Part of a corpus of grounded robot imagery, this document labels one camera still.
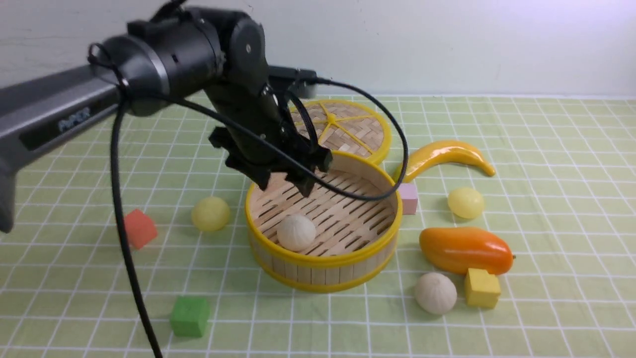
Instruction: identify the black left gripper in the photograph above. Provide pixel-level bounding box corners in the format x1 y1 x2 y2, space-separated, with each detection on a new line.
208 85 332 197

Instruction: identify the white bun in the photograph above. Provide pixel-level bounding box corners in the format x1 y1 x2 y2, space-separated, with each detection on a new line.
413 272 458 315
276 214 317 252

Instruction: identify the yellow bun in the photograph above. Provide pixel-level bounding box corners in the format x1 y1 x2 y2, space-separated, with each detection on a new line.
447 186 485 219
191 196 231 233

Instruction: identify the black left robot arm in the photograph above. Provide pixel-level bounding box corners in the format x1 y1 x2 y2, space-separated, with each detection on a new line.
0 0 332 233

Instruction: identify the woven bamboo steamer lid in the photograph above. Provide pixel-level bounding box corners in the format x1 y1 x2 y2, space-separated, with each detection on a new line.
304 99 392 165

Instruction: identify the bamboo steamer tray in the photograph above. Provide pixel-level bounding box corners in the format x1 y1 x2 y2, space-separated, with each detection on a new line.
244 173 403 293

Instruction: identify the pink foam cube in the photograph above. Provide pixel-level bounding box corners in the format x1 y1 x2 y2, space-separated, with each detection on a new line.
399 182 419 215

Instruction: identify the red foam cube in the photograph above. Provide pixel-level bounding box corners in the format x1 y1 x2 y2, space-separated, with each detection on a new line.
124 209 158 250

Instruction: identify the yellow toy banana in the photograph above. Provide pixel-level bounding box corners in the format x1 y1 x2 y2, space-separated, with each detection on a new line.
402 140 496 182

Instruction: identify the green foam cube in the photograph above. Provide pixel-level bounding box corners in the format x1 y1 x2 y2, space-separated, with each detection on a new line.
169 295 210 338

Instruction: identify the orange toy mango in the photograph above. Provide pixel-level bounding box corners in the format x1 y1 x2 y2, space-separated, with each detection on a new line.
419 227 516 275

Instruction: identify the yellow foam cube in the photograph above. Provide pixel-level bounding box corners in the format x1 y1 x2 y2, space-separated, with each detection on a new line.
464 268 501 309

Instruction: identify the green checkered tablecloth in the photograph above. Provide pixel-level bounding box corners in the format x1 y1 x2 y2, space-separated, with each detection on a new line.
0 97 636 358

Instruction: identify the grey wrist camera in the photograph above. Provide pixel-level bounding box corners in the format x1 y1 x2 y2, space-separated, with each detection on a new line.
268 65 318 99

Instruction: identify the black cable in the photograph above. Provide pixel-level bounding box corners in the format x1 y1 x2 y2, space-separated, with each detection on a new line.
87 42 409 358

